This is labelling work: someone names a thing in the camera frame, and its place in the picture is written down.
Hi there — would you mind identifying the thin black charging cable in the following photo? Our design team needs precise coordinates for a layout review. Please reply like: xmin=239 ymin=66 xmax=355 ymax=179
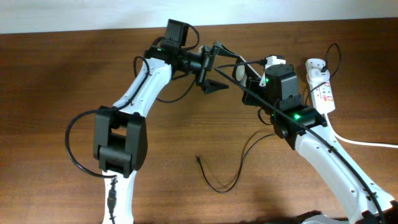
xmin=195 ymin=42 xmax=342 ymax=194

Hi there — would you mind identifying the white USB charger plug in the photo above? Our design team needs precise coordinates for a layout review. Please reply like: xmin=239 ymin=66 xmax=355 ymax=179
xmin=307 ymin=68 xmax=330 ymax=84

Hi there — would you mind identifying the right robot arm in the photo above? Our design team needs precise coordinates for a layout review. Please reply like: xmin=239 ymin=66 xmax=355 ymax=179
xmin=243 ymin=64 xmax=397 ymax=223

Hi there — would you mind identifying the white power strip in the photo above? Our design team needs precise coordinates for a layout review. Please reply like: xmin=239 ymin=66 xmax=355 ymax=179
xmin=305 ymin=58 xmax=335 ymax=114

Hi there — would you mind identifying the black smartphone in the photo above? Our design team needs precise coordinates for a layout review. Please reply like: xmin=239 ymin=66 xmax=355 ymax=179
xmin=232 ymin=59 xmax=261 ymax=85

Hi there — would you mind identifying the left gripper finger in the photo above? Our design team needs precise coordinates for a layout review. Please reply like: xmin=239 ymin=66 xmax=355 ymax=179
xmin=213 ymin=41 xmax=240 ymax=58
xmin=203 ymin=79 xmax=229 ymax=94

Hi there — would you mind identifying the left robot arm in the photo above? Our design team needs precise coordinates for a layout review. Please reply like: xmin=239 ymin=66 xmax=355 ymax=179
xmin=93 ymin=19 xmax=239 ymax=223

